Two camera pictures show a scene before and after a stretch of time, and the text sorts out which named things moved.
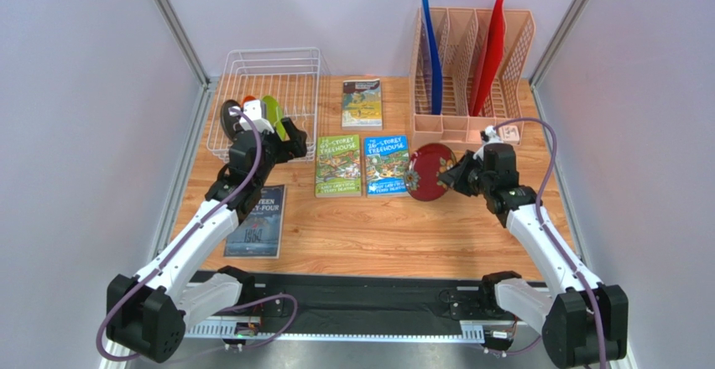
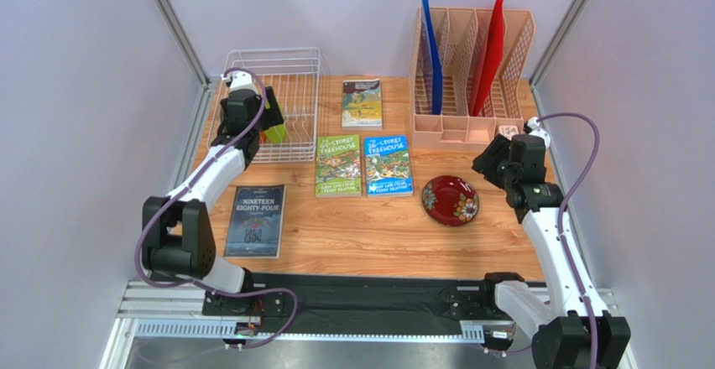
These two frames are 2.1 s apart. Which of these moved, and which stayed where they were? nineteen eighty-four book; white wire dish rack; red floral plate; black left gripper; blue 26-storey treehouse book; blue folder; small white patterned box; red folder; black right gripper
Moved: black right gripper; red floral plate; black left gripper
Stayed: small white patterned box; white wire dish rack; red folder; blue folder; blue 26-storey treehouse book; nineteen eighty-four book
